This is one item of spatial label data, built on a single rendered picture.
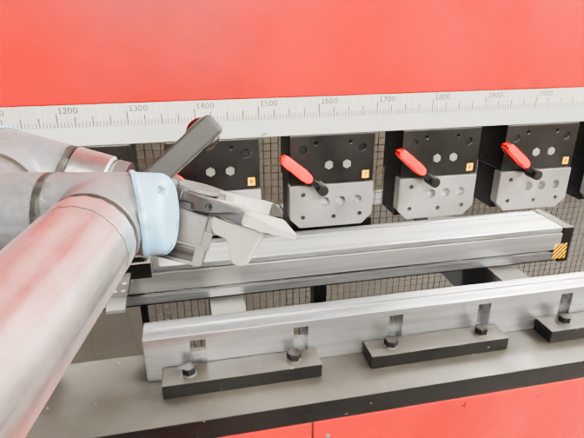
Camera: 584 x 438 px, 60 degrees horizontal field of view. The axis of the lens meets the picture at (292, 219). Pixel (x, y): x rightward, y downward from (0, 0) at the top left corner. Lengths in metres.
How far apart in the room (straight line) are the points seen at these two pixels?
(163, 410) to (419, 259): 0.73
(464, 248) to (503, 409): 0.43
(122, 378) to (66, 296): 0.76
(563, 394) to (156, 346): 0.83
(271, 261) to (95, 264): 0.89
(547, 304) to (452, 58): 0.60
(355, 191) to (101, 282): 0.61
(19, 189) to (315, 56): 0.51
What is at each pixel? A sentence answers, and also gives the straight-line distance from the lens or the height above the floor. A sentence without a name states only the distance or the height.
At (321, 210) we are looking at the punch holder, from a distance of 0.88.
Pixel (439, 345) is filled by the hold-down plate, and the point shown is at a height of 0.90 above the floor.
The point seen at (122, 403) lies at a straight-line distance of 1.01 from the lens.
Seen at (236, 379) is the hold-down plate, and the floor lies 0.90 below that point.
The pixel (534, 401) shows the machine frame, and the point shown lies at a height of 0.79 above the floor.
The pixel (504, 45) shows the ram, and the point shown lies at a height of 1.48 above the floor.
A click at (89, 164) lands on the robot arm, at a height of 1.38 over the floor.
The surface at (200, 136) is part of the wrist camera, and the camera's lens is 0.54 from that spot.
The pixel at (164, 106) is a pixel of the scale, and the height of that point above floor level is 1.40.
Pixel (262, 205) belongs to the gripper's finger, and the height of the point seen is 1.30.
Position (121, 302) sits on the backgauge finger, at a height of 1.00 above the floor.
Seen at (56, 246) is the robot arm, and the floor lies 1.40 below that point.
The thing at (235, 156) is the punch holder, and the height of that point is 1.31.
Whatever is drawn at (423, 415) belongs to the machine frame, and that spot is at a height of 0.80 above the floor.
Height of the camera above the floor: 1.53
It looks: 23 degrees down
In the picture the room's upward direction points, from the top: straight up
